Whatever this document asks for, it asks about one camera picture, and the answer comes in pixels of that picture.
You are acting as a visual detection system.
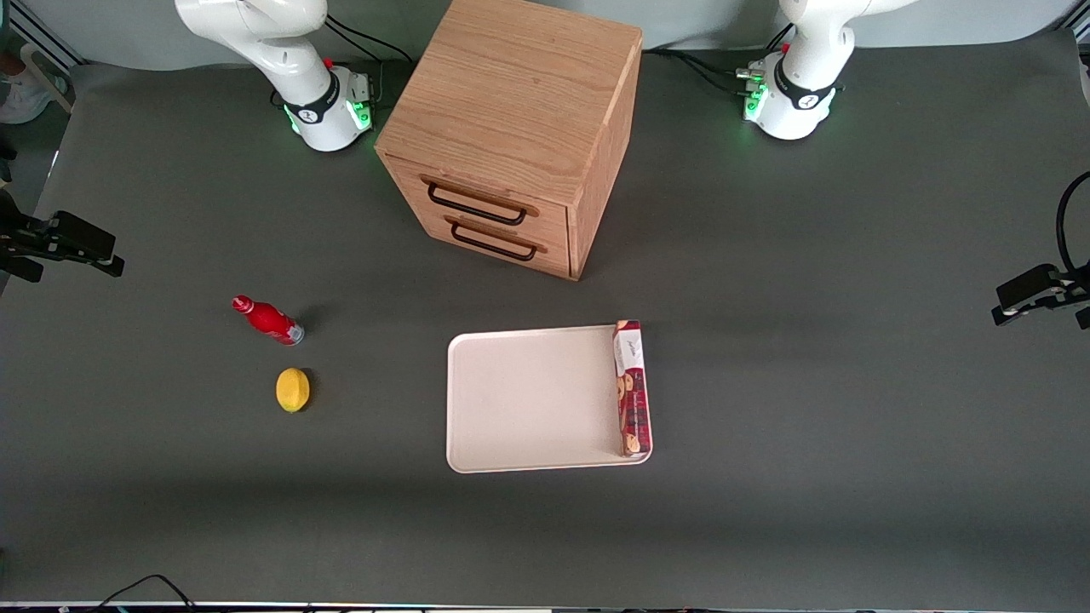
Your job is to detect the black left arm base cables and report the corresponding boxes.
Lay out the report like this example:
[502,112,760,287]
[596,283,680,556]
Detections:
[641,24,795,96]

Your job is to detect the white sneaker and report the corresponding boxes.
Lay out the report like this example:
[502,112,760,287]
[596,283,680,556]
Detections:
[0,51,71,126]

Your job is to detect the black right arm base cables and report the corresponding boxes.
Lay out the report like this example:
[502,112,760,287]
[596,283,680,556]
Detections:
[322,12,420,67]

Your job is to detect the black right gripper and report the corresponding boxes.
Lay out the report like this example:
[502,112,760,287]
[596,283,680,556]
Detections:
[0,192,126,284]

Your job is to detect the black metal drawer handle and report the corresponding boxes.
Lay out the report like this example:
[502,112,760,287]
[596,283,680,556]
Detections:
[426,181,530,227]
[450,222,540,263]

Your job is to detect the wooden drawer cabinet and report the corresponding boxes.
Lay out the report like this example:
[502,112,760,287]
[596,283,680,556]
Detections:
[375,0,644,283]

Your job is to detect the black arm base cables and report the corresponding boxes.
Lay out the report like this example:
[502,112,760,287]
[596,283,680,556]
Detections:
[322,12,420,67]
[641,24,795,96]

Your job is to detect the black cable at table edge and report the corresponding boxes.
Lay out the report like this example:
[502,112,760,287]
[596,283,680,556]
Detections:
[83,574,198,613]

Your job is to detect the yellow lemon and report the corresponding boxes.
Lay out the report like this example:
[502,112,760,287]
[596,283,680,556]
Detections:
[274,367,313,415]

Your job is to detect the red coke bottle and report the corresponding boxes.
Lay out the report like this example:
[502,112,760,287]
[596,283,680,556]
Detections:
[232,295,306,347]

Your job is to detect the white rectangular tray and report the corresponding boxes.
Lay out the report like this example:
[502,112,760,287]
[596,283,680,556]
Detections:
[445,323,655,475]

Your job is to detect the red cookie box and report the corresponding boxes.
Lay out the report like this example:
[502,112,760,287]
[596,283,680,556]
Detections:
[612,319,653,460]

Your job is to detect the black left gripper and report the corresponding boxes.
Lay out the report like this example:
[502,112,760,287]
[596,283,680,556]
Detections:
[990,262,1090,331]

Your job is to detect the black looped camera cable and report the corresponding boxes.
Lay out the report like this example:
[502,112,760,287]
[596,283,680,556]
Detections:
[1055,170,1090,275]

